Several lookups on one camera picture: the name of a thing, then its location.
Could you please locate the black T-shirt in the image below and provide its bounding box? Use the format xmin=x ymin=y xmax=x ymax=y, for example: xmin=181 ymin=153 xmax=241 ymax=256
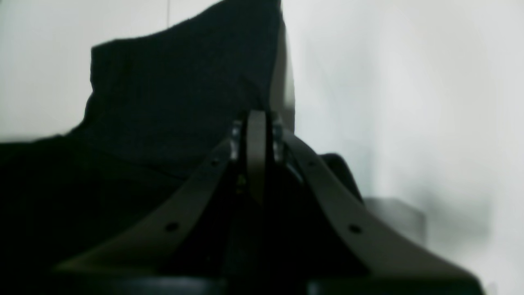
xmin=0 ymin=0 xmax=295 ymax=295

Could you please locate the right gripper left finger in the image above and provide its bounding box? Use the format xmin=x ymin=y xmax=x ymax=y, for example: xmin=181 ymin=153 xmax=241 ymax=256
xmin=54 ymin=111 xmax=267 ymax=275

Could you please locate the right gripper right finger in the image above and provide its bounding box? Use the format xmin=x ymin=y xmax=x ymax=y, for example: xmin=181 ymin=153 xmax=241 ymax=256
xmin=267 ymin=113 xmax=480 ymax=287

